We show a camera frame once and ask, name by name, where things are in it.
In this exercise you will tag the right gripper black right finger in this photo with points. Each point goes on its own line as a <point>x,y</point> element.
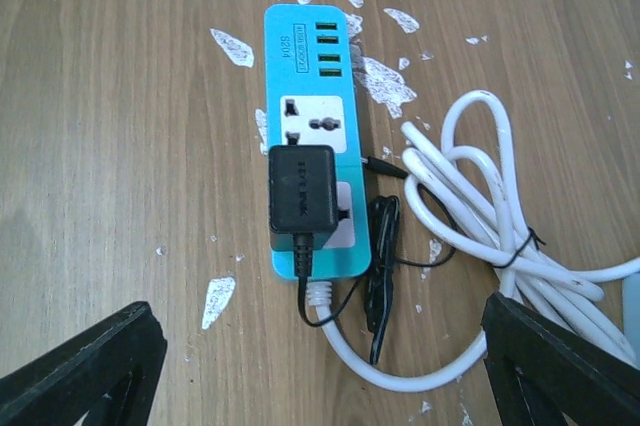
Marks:
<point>542,374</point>

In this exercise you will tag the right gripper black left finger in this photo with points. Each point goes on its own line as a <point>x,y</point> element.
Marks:
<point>105,375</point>

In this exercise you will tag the teal power strip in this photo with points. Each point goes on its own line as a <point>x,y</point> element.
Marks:
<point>310,100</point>

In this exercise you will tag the light blue power strip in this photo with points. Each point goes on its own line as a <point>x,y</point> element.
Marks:
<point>631,310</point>

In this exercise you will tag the black power adapter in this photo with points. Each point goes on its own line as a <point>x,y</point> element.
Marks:
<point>302,195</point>

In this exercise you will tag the black cable tie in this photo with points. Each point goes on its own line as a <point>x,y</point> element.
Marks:
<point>531,238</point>

